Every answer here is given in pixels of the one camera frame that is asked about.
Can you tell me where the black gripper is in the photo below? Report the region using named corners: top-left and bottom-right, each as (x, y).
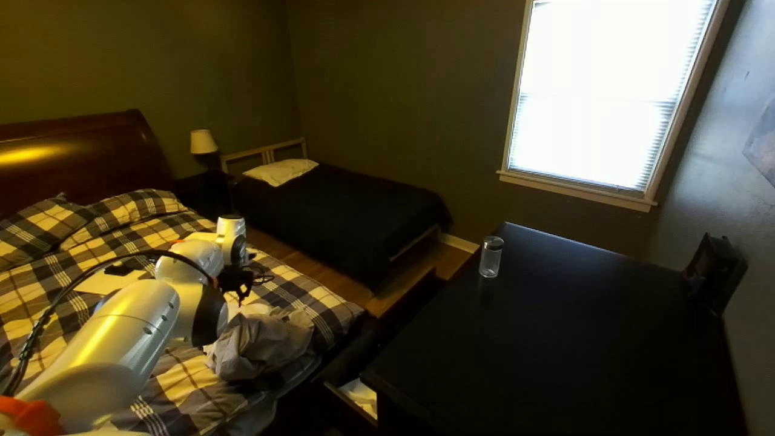
top-left (213, 261), bottom-right (260, 304)

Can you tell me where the grey white shirt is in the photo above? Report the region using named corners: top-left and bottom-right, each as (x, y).
top-left (202, 309), bottom-right (323, 385)

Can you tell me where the dark nightstand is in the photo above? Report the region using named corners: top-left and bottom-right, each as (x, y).
top-left (174, 167), bottom-right (238, 226)

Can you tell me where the small black object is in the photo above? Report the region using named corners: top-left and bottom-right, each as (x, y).
top-left (103, 256), bottom-right (153, 279)

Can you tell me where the white pillow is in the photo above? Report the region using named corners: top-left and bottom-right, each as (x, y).
top-left (239, 155), bottom-right (323, 190)

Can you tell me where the white paper sheet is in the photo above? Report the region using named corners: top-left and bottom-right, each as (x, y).
top-left (73, 269), bottom-right (157, 298)

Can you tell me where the small bed black blanket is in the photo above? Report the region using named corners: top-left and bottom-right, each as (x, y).
top-left (227, 160), bottom-right (456, 295)

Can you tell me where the small table lamp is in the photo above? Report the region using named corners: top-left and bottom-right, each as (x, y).
top-left (187, 125), bottom-right (222, 177)

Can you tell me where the plaid bed duvet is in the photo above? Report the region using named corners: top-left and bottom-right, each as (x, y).
top-left (0, 186), bottom-right (369, 436)

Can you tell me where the small white garment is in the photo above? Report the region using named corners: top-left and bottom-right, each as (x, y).
top-left (342, 378), bottom-right (380, 418)

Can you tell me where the dark wooden headboard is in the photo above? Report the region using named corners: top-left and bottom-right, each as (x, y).
top-left (0, 107), bottom-right (178, 223)

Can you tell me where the dark desk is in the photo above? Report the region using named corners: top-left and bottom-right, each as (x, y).
top-left (323, 218), bottom-right (752, 436)

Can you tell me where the white framed window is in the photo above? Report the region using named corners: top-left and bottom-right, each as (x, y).
top-left (495, 0), bottom-right (733, 215)

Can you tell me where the white bed frame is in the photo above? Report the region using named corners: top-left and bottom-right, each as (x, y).
top-left (218, 135), bottom-right (310, 177)

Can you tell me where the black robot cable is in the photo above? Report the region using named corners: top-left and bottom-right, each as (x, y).
top-left (3, 247), bottom-right (222, 399)

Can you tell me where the orange cable strap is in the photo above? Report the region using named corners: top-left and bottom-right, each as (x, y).
top-left (0, 394), bottom-right (64, 436)

